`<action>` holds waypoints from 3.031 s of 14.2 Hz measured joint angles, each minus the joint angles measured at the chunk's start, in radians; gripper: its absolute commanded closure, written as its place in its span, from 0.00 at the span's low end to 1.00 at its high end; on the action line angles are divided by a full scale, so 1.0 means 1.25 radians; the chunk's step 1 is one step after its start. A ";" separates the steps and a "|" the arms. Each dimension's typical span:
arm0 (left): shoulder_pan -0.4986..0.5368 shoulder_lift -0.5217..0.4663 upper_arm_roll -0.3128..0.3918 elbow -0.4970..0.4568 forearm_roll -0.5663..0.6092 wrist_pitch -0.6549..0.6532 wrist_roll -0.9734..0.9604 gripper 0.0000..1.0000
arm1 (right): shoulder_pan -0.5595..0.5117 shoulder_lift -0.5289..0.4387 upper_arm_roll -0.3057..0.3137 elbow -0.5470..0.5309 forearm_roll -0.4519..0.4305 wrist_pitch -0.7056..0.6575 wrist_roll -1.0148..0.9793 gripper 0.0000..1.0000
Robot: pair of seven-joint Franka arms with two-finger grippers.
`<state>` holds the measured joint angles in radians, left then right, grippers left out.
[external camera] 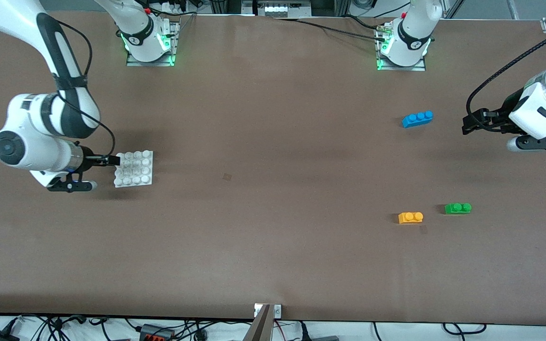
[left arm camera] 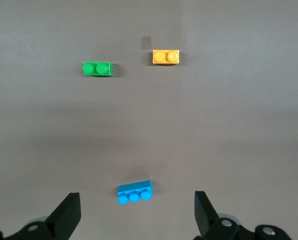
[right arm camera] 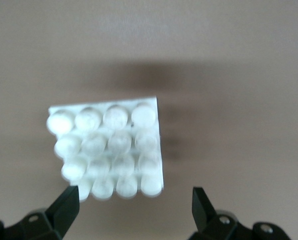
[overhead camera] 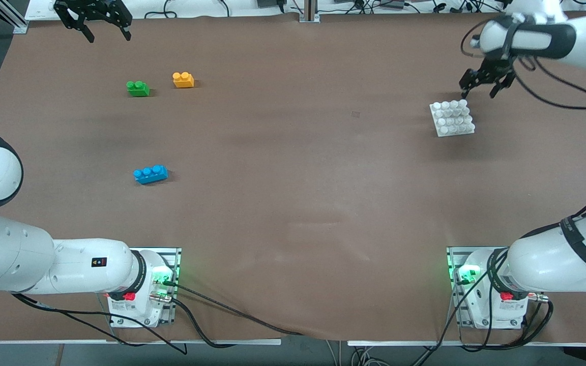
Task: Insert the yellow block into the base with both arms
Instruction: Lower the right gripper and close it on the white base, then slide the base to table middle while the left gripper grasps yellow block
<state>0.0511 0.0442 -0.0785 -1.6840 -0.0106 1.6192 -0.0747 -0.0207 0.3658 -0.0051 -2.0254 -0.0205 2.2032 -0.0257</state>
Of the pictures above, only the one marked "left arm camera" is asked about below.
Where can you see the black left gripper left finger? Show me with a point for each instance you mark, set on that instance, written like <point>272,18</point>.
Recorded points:
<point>64,217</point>

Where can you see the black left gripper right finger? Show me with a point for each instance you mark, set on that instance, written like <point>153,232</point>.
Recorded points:
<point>205,217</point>

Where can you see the small grey tape patch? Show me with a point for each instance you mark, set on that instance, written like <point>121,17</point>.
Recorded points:
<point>146,43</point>

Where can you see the yellow two-stud toy block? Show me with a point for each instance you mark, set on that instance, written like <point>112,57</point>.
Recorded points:
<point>166,57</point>

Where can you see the green two-stud toy block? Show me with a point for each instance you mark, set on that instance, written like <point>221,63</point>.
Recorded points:
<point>97,68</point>

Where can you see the blue three-stud toy block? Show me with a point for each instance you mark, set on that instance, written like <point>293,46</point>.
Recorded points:
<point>135,191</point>

